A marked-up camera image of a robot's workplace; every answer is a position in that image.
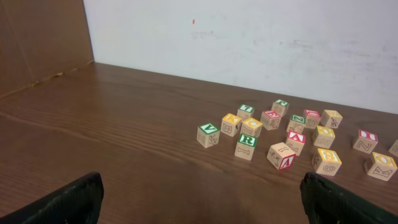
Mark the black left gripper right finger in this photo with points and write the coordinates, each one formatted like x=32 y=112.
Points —
x=326 y=202

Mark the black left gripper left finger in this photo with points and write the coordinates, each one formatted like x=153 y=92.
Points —
x=77 y=202

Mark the yellow o block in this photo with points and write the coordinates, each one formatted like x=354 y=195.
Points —
x=323 y=137
x=380 y=166

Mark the green R wooden block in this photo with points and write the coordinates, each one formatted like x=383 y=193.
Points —
x=245 y=146

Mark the yellow 8 wooden block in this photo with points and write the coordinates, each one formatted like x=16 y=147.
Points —
x=326 y=162

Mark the tilted red A block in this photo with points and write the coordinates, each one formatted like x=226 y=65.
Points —
x=281 y=156

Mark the red A block upright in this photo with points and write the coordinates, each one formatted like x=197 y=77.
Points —
x=295 y=142

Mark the red I wooden block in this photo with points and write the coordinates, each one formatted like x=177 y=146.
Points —
x=365 y=141

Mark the green Z wooden block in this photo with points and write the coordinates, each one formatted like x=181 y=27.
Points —
x=296 y=124

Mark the yellow block back row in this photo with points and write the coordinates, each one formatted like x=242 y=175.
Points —
x=331 y=119

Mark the blue 2 wooden block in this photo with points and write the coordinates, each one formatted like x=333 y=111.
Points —
x=394 y=149

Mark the red U block back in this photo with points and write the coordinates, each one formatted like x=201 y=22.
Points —
x=312 y=118

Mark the red E wooden block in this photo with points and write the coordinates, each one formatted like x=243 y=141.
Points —
x=270 y=119

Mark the green J block back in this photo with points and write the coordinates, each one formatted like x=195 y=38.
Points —
x=280 y=107

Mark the yellow C wooden block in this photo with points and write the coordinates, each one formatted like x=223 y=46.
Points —
x=251 y=127

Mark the green 7 wooden block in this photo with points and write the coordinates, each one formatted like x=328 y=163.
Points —
x=245 y=111

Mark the yellow wooden block left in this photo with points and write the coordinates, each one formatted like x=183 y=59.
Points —
x=231 y=124

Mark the green V wooden block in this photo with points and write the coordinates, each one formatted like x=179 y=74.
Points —
x=208 y=135

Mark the brown cardboard panel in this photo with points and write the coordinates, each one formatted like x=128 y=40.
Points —
x=40 y=39

